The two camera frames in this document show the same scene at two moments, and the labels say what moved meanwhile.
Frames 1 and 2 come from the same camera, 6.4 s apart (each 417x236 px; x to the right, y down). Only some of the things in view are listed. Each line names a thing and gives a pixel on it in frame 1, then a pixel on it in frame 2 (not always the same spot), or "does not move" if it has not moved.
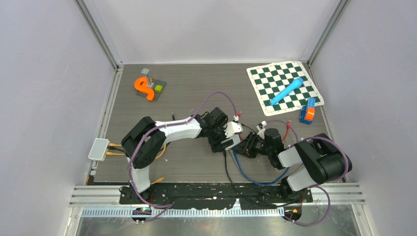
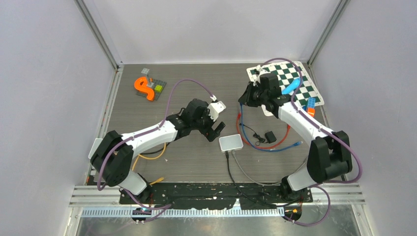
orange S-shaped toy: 140,84 does not move
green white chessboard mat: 270,80 does not move
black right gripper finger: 246,145 to 246,96
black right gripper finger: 244,153 to 253,103
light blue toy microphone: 296,84 does not move
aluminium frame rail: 109,196 does not move
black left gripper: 217,146 to 210,133
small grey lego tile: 145,71 does not move
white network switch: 231,142 does not move
